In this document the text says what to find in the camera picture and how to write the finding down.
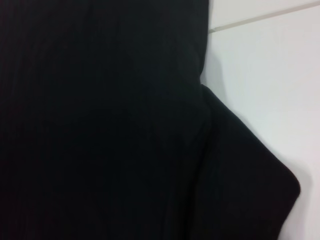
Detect black t-shirt with white print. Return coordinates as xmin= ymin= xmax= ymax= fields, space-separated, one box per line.
xmin=0 ymin=0 xmax=302 ymax=240

